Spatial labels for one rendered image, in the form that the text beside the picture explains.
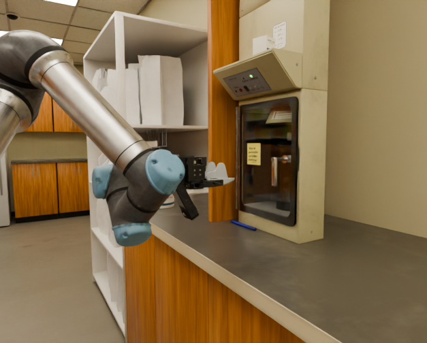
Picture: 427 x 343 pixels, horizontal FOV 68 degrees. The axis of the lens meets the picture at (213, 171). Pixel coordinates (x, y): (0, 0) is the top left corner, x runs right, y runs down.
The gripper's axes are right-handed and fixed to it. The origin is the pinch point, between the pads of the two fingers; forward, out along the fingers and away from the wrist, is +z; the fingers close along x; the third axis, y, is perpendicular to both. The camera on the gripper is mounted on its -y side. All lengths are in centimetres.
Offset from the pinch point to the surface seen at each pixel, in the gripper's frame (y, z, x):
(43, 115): 56, -18, 517
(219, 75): 34.4, 12.3, 23.6
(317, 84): 28.3, 29.2, -5.4
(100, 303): -114, -3, 176
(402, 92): 28, 66, -11
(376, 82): 33, 66, -1
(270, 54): 35.0, 11.7, -3.7
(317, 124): 16.2, 29.7, -5.4
